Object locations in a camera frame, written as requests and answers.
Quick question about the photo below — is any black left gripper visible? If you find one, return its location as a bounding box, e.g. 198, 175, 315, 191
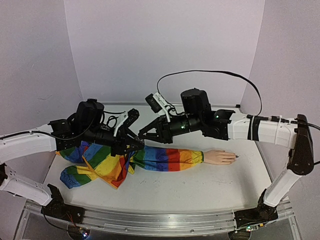
82, 124, 145, 157

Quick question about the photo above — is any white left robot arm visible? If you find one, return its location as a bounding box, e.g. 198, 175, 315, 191
0, 98, 144, 219

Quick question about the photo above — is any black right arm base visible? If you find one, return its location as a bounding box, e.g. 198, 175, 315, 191
234, 189, 278, 230

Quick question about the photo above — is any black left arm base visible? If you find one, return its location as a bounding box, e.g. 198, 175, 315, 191
41, 184, 85, 224

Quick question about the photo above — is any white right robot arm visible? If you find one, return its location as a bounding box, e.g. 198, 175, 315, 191
138, 88, 315, 207

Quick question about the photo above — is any rainbow striped jacket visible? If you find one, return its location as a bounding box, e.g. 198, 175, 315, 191
56, 141, 204, 189

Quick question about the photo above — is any mannequin hand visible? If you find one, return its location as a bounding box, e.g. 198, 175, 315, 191
203, 149, 238, 166

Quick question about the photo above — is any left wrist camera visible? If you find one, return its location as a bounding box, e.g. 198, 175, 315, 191
113, 108, 140, 137

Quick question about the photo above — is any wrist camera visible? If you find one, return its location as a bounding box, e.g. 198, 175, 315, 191
145, 92, 174, 123
113, 108, 140, 137

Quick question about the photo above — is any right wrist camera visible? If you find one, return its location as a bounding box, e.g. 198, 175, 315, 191
145, 92, 174, 123

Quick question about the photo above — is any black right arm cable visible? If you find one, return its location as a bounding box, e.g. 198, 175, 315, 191
156, 69, 263, 117

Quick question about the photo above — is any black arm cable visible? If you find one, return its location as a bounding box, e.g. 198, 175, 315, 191
156, 69, 263, 117
29, 130, 57, 140

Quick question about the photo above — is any aluminium front rail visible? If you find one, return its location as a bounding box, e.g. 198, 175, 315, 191
25, 200, 295, 237

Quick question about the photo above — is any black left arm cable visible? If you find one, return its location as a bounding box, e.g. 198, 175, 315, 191
29, 130, 57, 140

